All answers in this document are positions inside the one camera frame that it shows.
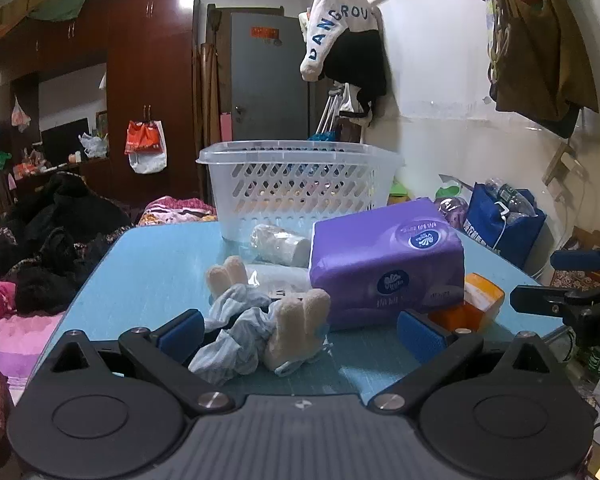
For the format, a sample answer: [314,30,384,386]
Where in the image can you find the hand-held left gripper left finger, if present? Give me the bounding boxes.
[50,309,233,416]

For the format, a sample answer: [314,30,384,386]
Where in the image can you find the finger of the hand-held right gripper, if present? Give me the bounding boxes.
[550,246,600,272]
[510,284,588,318]

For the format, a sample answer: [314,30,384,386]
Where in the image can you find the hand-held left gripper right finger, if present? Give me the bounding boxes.
[367,309,551,416]

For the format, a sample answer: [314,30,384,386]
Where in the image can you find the orange medicine box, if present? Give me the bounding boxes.
[427,272,506,333]

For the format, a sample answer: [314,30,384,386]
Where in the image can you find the purple tissue pack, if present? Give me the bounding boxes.
[309,198,467,332]

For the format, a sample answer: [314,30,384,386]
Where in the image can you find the cream socks with blue cloth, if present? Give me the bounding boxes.
[187,255,333,387]

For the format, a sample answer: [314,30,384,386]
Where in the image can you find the clear plastic packet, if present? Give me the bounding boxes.
[245,262,313,306]

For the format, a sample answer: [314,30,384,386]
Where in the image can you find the white plastic-wrapped roll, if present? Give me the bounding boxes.
[250,223,312,266]

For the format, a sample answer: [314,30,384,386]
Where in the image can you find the white plastic basket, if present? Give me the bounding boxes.
[196,140,406,246]

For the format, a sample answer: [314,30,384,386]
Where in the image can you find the blue printed bag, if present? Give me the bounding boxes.
[462,182,548,266]

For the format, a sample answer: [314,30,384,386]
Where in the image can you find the purple printed bag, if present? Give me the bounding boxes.
[437,197,469,231]

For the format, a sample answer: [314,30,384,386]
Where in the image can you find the floral blanket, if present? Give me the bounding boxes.
[137,196,218,226]

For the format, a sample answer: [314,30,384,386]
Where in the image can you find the pile of black clothes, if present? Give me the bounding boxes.
[0,172,133,316]

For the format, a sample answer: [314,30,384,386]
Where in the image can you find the pink bedding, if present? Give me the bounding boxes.
[0,280,66,391]

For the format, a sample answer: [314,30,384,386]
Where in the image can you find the red and white plastic bag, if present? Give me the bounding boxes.
[125,119,168,175]

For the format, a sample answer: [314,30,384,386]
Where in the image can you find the brown hanging bag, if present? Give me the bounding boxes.
[490,0,600,138]

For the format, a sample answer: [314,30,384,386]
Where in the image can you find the wooden planks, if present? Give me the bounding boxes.
[192,42,222,201]

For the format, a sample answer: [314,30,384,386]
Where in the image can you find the black television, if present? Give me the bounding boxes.
[40,119,90,161]

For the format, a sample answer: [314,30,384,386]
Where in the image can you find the white cloth with black trim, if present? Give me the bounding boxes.
[337,82,376,126]

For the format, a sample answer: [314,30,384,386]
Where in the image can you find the metal crutch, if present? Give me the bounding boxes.
[315,85,342,136]

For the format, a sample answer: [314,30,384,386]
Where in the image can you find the grey door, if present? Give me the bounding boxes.
[230,12,311,143]

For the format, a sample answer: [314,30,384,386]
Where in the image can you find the hanging pink plastic bag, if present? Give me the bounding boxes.
[11,95,32,131]

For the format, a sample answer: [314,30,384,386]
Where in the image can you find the dark red wooden wardrobe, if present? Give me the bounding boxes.
[0,0,201,211]

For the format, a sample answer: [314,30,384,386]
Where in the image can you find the black hanging garment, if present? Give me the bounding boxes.
[325,30,388,111]

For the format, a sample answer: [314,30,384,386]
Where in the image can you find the white hooded sweatshirt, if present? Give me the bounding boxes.
[299,0,383,82]

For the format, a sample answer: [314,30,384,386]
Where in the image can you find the wall power socket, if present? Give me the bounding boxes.
[545,140,588,186]

